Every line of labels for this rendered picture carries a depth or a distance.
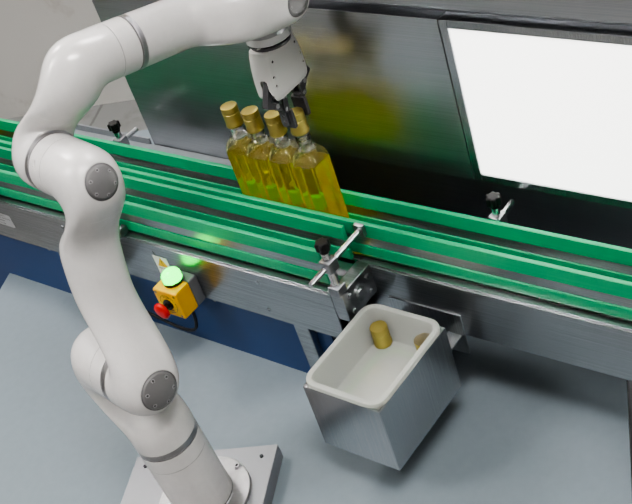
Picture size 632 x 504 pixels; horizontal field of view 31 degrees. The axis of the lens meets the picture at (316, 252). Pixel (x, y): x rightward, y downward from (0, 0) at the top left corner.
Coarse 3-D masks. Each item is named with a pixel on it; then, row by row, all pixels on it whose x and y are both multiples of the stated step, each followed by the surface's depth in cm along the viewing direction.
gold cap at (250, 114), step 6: (246, 108) 218; (252, 108) 217; (246, 114) 216; (252, 114) 216; (258, 114) 217; (246, 120) 217; (252, 120) 217; (258, 120) 217; (246, 126) 218; (252, 126) 217; (258, 126) 218; (264, 126) 219; (252, 132) 218; (258, 132) 218
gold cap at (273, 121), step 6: (264, 114) 214; (270, 114) 214; (276, 114) 213; (270, 120) 213; (276, 120) 213; (270, 126) 214; (276, 126) 214; (282, 126) 214; (270, 132) 215; (276, 132) 214; (282, 132) 215
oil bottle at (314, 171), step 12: (300, 156) 214; (312, 156) 213; (324, 156) 215; (300, 168) 215; (312, 168) 213; (324, 168) 215; (300, 180) 217; (312, 180) 215; (324, 180) 216; (336, 180) 219; (312, 192) 218; (324, 192) 217; (336, 192) 220; (312, 204) 220; (324, 204) 218; (336, 204) 221; (348, 216) 225
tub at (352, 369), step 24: (360, 312) 213; (384, 312) 212; (408, 312) 209; (360, 336) 213; (408, 336) 212; (432, 336) 203; (336, 360) 208; (360, 360) 213; (384, 360) 212; (408, 360) 210; (312, 384) 202; (336, 384) 209; (360, 384) 208; (384, 384) 207
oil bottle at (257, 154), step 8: (248, 144) 222; (256, 144) 220; (264, 144) 220; (272, 144) 221; (248, 152) 222; (256, 152) 220; (264, 152) 220; (248, 160) 223; (256, 160) 222; (264, 160) 220; (256, 168) 223; (264, 168) 222; (256, 176) 225; (264, 176) 223; (272, 176) 222; (264, 184) 225; (272, 184) 224; (264, 192) 227; (272, 192) 225; (272, 200) 227; (280, 200) 226
